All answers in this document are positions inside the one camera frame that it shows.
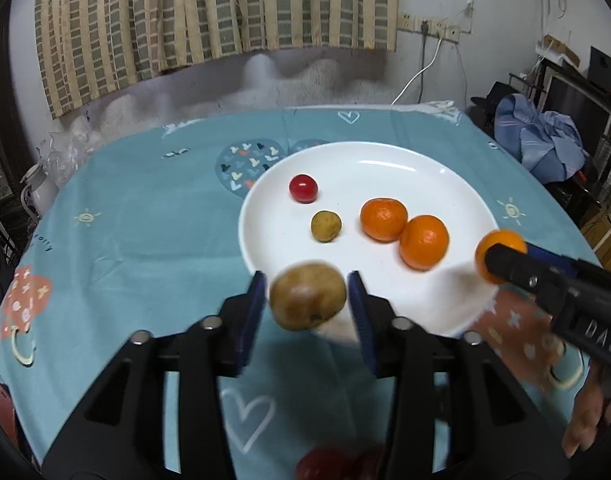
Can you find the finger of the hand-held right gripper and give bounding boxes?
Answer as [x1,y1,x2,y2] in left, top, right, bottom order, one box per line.
[484,242,583,313]
[524,241,611,293]

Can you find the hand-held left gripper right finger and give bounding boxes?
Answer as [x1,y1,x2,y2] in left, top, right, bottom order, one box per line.
[346,270,571,480]

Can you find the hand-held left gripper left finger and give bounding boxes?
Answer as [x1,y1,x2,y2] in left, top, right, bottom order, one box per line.
[40,270,267,480]

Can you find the orange mandarin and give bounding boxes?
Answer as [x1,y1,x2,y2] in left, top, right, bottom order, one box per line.
[360,197,409,243]
[474,229,529,286]
[399,215,450,272]

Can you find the white oval plate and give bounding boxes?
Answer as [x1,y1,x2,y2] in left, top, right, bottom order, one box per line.
[238,141,501,343]

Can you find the person's right hand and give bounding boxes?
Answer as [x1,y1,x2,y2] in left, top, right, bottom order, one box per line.
[561,367,611,458]

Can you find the small yellow-green jujube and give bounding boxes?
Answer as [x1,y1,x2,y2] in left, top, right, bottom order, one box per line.
[311,210,343,243]

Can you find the blue clothing pile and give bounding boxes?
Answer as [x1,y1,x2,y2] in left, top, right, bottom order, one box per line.
[495,93,592,184]

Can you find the teal printed tablecloth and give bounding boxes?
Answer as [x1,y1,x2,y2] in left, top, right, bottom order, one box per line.
[0,102,603,480]

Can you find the small red cherry tomato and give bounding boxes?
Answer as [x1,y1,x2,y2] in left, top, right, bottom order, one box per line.
[289,174,319,204]

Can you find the black monitor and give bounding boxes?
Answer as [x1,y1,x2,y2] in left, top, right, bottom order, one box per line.
[539,59,611,153]

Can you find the black hat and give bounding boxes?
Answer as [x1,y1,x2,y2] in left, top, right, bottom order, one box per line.
[469,81,525,142]

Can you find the black speaker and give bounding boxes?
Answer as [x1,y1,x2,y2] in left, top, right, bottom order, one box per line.
[587,46,611,92]

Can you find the flat cardboard box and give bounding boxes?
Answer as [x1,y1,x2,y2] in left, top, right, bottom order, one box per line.
[535,34,582,69]

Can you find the clear plastic bag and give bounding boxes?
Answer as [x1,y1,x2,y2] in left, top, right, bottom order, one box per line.
[36,119,104,187]

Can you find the beige checked curtain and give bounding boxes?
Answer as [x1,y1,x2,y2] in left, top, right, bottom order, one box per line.
[33,0,401,121]

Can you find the white power cable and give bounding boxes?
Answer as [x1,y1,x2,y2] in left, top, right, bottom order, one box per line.
[390,0,475,107]

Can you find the black power cable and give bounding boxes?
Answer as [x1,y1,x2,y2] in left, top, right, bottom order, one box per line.
[416,21,430,105]

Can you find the wall power socket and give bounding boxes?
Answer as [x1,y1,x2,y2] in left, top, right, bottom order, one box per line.
[400,12,461,44]

